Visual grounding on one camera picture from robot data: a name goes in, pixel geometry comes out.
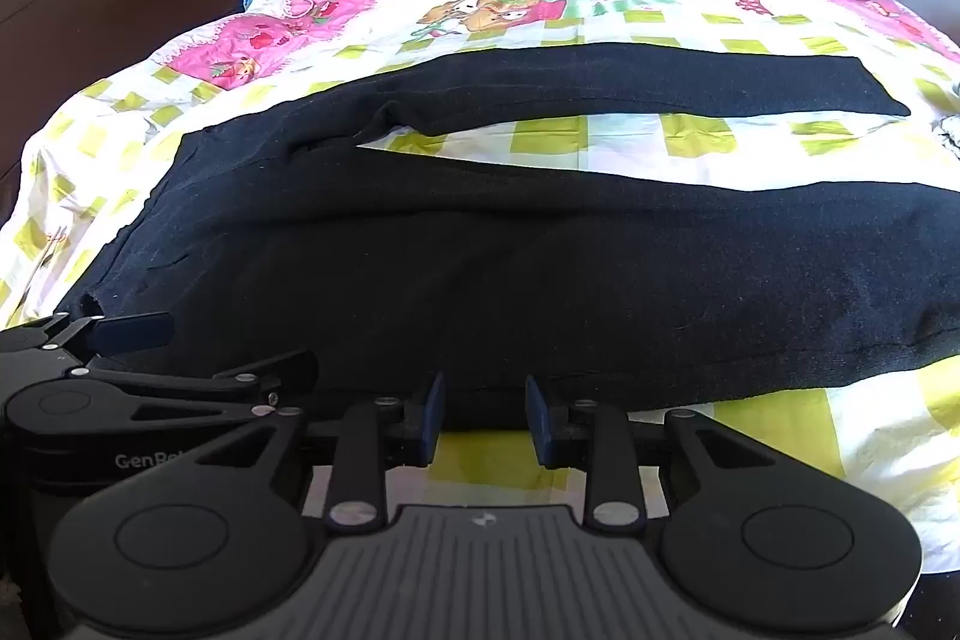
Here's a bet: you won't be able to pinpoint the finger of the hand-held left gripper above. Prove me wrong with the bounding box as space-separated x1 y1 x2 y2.
0 310 175 375
67 349 317 425

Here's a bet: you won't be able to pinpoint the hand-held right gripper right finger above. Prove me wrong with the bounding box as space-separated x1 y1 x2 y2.
525 372 785 532

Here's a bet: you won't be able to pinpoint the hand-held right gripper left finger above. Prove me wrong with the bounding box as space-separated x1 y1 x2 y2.
199 372 449 532

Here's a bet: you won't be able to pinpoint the black pants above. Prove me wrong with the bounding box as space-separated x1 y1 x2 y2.
64 42 960 431

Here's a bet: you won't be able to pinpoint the printed checkered bed sheet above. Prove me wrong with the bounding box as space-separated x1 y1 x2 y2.
0 0 960 573

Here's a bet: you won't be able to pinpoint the dark wooden headboard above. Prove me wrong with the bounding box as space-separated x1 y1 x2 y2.
0 0 290 221

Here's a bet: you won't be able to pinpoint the crumpled white grey cloth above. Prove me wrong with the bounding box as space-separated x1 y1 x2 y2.
932 111 960 163

